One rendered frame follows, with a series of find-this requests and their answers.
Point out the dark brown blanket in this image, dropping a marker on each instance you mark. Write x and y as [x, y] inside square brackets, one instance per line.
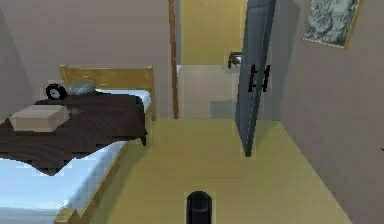
[100, 123]

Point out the black round alarm clock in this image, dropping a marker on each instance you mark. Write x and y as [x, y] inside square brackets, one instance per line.
[55, 92]

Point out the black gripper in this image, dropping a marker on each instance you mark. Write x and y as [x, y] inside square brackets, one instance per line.
[199, 208]

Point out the grey green pillow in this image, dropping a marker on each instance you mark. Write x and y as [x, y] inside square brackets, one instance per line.
[81, 88]

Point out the framed grey green picture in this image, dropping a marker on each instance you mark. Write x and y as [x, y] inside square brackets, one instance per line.
[330, 20]

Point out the grey blue room door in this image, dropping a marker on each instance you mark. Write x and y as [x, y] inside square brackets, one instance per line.
[254, 66]

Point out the wooden bed with white mattress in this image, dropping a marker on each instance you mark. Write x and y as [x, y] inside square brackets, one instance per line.
[30, 186]

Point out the beige box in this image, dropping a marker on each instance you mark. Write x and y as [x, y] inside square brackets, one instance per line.
[38, 117]

